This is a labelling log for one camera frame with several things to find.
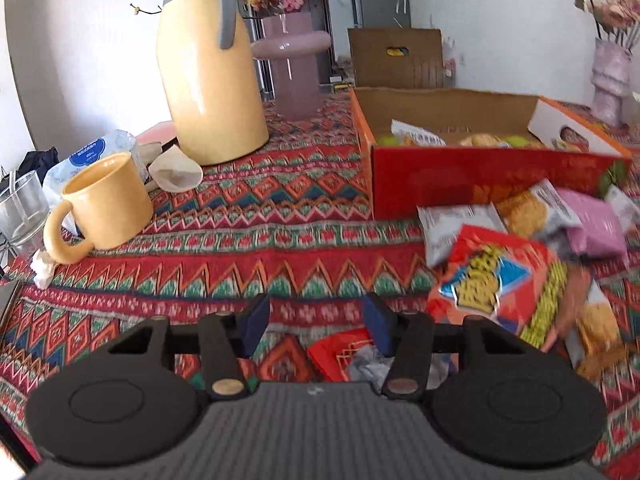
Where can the pink snack packet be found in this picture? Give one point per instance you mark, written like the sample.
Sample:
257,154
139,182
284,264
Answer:
595,225

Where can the clear drinking glass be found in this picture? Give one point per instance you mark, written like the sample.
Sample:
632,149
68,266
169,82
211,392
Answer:
25,210

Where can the pink flat object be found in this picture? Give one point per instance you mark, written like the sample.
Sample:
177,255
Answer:
157,132

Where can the yellow mug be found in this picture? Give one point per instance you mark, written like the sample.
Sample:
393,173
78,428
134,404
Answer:
110,205

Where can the beige paper cup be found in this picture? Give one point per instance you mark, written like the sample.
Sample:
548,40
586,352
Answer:
175,170

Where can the red cardboard box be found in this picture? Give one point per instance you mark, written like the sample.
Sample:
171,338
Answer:
450,180

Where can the dark bag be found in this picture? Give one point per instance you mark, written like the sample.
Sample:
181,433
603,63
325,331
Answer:
40,160

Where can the blue white tissue pack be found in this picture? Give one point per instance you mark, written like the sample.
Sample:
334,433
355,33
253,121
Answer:
95,150

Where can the patterned red tablecloth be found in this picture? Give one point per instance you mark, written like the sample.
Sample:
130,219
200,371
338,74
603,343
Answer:
250,210

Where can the textured pink vase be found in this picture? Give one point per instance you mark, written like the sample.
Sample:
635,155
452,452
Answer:
610,80

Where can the smooth pink vase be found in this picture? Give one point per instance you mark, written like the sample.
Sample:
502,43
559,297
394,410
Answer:
295,80

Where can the silver snack packet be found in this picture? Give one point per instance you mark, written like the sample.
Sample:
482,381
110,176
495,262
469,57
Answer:
367,365

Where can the crumpled white tissue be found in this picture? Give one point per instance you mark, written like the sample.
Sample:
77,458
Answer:
47,267

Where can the pile of oat crisp packets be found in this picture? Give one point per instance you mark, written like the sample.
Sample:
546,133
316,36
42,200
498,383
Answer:
460,230

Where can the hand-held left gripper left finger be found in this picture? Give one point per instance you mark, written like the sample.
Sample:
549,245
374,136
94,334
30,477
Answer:
255,322

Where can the dried pink roses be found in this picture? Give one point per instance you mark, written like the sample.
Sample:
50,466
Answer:
615,12

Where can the blue red chip bag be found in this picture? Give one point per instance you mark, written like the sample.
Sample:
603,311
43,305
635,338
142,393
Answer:
500,280

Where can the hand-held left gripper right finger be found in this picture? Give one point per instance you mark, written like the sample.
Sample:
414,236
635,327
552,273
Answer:
377,322

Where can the yellow thermos jug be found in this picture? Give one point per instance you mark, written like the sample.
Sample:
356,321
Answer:
210,85

